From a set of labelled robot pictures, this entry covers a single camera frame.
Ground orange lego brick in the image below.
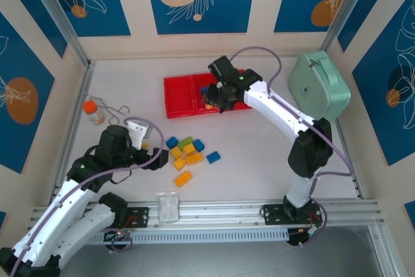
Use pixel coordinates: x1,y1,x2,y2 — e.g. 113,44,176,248
174,171,193,188

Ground green lego brick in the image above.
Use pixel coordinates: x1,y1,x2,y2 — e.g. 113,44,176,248
176,137,195,150

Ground orange capped bottle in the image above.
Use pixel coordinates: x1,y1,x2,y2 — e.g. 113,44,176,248
82,101,106,125

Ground clear plastic bag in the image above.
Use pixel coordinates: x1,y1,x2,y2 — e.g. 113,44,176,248
154,189,181,224

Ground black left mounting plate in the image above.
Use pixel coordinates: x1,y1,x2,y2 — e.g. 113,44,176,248
124,206,150,229

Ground black mounting plate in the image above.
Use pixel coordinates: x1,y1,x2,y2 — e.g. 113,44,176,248
261,203,326,226
124,206,150,229

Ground mint green zip case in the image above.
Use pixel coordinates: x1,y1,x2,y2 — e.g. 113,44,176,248
287,50,352,121

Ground base wiring bundle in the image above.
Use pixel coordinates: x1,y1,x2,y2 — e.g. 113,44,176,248
287,221,328,249
102,227,134,252

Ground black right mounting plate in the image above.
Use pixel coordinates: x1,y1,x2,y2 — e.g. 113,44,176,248
261,203,326,226

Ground metal wire tongs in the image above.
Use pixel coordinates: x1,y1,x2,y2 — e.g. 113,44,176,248
87,95,131,125

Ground white slotted cable duct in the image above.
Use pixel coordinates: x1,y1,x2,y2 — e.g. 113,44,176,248
41,227,290,246

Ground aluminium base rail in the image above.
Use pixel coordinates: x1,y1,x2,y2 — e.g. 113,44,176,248
29,198,385,230

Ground aluminium frame post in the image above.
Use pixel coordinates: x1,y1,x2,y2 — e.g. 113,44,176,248
319,0,370,53
24,0,95,70

